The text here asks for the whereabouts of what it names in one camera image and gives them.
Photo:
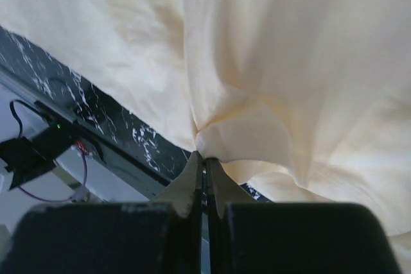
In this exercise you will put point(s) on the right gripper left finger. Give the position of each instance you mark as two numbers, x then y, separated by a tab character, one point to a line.
159	236

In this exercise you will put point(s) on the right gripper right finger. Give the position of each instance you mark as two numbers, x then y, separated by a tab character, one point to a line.
248	236

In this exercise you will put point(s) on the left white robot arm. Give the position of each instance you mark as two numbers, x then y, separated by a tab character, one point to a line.
26	159

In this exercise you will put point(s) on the peach t shirt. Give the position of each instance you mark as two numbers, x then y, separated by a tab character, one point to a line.
306	100

